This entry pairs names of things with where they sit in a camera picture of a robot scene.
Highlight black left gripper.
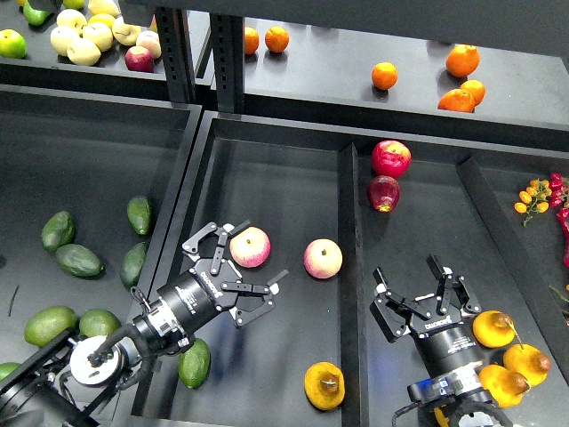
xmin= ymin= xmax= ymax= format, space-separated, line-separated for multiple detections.
xmin=157 ymin=220 xmax=289 ymax=332

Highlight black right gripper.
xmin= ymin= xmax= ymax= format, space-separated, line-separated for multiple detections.
xmin=370 ymin=254 xmax=483 ymax=378

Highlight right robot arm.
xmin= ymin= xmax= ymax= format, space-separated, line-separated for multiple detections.
xmin=370 ymin=254 xmax=513 ymax=426

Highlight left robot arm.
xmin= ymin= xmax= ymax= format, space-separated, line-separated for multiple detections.
xmin=1 ymin=222 xmax=288 ymax=426

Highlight dark avocado by tray edge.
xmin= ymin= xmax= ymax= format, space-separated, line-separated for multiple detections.
xmin=120 ymin=242 xmax=147 ymax=289

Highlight dark avocado top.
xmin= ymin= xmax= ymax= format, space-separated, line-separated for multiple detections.
xmin=126 ymin=196 xmax=152 ymax=236

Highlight yellow pear bottom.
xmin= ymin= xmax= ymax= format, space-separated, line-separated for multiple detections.
xmin=433 ymin=407 xmax=449 ymax=427

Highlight dark avocado lying flat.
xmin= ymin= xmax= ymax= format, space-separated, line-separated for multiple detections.
xmin=55 ymin=244 xmax=104 ymax=278

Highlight dark avocado far left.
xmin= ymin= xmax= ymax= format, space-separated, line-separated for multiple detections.
xmin=41 ymin=211 xmax=76 ymax=253

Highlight light green avocado large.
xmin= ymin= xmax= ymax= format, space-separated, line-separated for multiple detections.
xmin=24 ymin=305 xmax=79 ymax=347

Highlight green avocado bottom left corner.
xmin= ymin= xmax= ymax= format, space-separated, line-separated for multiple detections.
xmin=0 ymin=362 xmax=20 ymax=381

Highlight pale yellow pear right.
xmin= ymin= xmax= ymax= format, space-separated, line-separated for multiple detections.
xmin=111 ymin=16 xmax=142 ymax=47

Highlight pale yellow pear front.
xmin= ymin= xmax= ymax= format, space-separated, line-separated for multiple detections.
xmin=67 ymin=37 xmax=101 ymax=66

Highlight pink apple left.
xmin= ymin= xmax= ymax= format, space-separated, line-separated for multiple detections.
xmin=229 ymin=227 xmax=271 ymax=268

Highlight pink apple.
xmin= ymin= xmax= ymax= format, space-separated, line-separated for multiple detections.
xmin=229 ymin=227 xmax=271 ymax=268
xmin=303 ymin=238 xmax=343 ymax=279

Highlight black tray divider middle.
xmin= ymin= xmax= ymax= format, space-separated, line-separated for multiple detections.
xmin=337 ymin=144 xmax=369 ymax=426

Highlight pink apple right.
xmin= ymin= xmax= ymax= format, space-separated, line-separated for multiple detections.
xmin=303 ymin=238 xmax=343 ymax=279

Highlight orange cherry tomato bunch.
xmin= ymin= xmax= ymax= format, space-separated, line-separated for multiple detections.
xmin=513 ymin=179 xmax=552 ymax=227

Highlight bright red apple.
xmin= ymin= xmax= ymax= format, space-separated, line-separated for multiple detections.
xmin=371 ymin=140 xmax=412 ymax=179

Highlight black left tray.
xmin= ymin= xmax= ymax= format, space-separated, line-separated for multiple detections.
xmin=1 ymin=85 xmax=203 ymax=362

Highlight red chili peppers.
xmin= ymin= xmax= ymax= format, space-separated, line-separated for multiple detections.
xmin=549 ymin=173 xmax=569 ymax=268

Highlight orange front right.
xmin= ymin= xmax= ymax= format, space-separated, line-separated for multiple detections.
xmin=437 ymin=89 xmax=476 ymax=113

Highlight small orange right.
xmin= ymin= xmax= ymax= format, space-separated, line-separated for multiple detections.
xmin=460 ymin=79 xmax=486 ymax=106

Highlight dark red apple on shelf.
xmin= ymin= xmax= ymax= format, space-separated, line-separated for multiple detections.
xmin=124 ymin=45 xmax=155 ymax=73

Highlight orange centre shelf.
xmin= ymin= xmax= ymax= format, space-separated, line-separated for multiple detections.
xmin=371 ymin=61 xmax=398 ymax=91

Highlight orange top middle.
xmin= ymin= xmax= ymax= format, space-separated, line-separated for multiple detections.
xmin=264 ymin=26 xmax=290 ymax=53

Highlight large orange top right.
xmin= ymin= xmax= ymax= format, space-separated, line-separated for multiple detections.
xmin=445 ymin=44 xmax=480 ymax=77

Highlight pink peach on shelf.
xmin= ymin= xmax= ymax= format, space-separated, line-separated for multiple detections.
xmin=136 ymin=30 xmax=162 ymax=60

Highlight orange behind post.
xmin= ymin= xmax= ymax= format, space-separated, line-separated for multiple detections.
xmin=244 ymin=27 xmax=260 ymax=55

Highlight black perforated shelf post right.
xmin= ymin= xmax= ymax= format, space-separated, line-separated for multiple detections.
xmin=209 ymin=12 xmax=244 ymax=114

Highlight black perforated shelf post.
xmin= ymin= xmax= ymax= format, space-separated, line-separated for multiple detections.
xmin=155 ymin=6 xmax=196 ymax=104
xmin=209 ymin=12 xmax=244 ymax=114

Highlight black perforated shelf post left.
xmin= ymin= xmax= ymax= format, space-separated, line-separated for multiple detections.
xmin=155 ymin=6 xmax=196 ymax=104

